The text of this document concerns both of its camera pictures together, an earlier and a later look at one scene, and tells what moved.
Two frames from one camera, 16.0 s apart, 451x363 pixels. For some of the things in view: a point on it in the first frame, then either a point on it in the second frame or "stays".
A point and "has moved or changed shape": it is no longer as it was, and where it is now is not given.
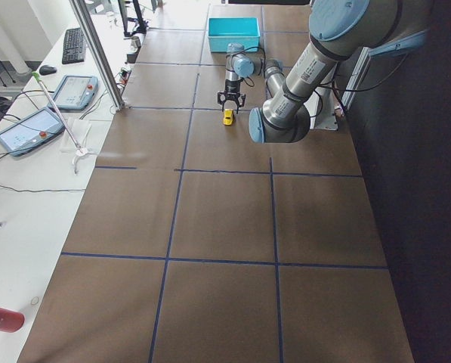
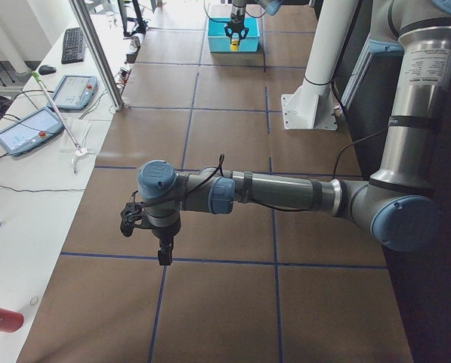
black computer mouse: x=47 y=69 stays
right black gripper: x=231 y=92 to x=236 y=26
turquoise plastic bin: x=223 y=32 stays
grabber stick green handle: x=81 y=151 stays
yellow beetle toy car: x=228 y=116 has moved or changed shape
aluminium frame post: x=98 y=53 stays
